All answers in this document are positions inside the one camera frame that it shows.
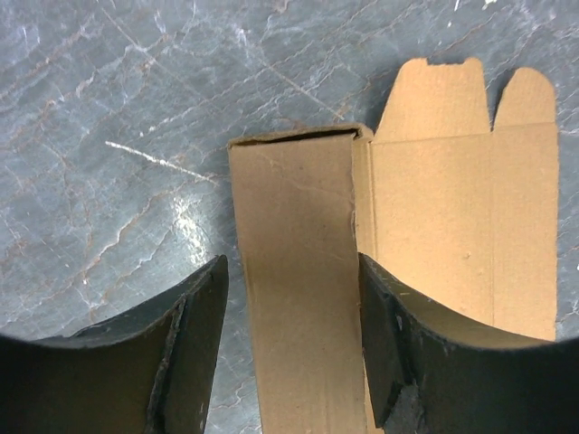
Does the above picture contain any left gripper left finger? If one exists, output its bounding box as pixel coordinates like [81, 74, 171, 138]
[1, 256, 229, 433]

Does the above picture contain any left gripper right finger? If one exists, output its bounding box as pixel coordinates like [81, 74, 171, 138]
[358, 254, 578, 433]

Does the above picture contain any brown cardboard box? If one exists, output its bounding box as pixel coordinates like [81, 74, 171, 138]
[228, 58, 559, 433]

